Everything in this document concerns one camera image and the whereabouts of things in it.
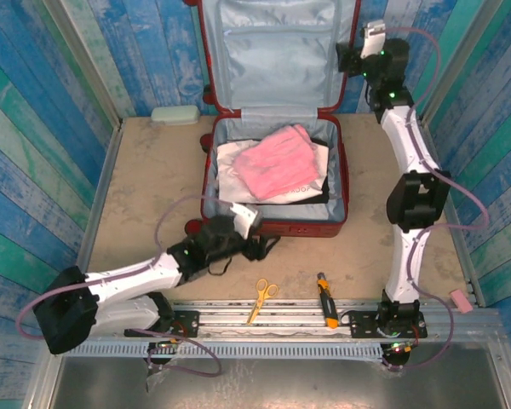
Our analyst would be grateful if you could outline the red hard-shell suitcase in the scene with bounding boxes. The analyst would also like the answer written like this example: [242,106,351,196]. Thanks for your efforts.
[186,0,362,240]

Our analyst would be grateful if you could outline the black garment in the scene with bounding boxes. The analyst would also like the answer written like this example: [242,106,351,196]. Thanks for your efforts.
[254,135,332,206]

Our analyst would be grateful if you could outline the pink towel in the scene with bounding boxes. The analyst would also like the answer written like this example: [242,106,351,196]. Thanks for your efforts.
[230,123,321,202]

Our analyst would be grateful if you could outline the white t-shirt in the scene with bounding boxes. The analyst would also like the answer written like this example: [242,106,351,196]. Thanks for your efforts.
[215,137,331,206]

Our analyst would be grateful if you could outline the yellow scissors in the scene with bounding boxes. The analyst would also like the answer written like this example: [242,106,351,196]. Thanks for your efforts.
[245,278,280,326]

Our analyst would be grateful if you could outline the yellow black screwdriver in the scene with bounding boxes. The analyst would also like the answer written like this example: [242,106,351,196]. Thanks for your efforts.
[316,271,340,331]

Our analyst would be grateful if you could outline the small circuit board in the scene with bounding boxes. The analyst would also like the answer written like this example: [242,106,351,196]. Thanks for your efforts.
[382,339,417,368]
[146,338,183,368]

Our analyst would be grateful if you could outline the grey metal sheet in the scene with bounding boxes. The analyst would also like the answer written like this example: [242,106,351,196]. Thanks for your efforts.
[46,355,510,409]

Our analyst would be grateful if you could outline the mint green case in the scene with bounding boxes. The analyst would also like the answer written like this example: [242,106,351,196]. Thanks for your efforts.
[149,105,199,126]

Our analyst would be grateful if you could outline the pink eraser block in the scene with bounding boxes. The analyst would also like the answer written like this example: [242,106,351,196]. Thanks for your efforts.
[449,289,474,315]

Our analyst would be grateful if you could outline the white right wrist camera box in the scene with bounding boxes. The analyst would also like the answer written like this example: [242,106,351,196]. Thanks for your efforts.
[359,19,387,59]

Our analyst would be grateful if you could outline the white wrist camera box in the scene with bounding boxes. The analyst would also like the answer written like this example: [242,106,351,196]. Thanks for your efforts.
[359,19,387,59]
[228,203,261,239]

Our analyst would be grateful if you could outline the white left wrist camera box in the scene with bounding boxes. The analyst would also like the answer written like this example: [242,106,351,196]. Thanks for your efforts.
[228,203,261,239]

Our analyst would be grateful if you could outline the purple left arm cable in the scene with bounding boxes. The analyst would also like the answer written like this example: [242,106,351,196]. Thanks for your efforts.
[15,194,223,378]

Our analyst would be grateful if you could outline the aluminium mounting rail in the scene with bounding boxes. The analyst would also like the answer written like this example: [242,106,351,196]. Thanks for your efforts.
[46,297,502,343]

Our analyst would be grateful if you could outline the aluminium corner post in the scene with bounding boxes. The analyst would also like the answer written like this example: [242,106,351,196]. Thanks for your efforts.
[41,0,123,130]
[416,0,506,125]

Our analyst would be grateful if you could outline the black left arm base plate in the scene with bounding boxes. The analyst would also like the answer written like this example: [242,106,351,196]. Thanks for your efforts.
[123,310,201,340]

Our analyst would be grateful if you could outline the white slotted cable duct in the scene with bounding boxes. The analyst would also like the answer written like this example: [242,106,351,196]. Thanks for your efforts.
[62,342,385,360]

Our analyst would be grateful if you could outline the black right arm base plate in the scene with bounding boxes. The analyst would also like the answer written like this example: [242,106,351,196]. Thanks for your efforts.
[349,309,428,340]

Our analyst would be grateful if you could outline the aluminium table side rail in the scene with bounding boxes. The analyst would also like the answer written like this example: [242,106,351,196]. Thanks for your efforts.
[418,114,486,307]
[62,121,123,307]

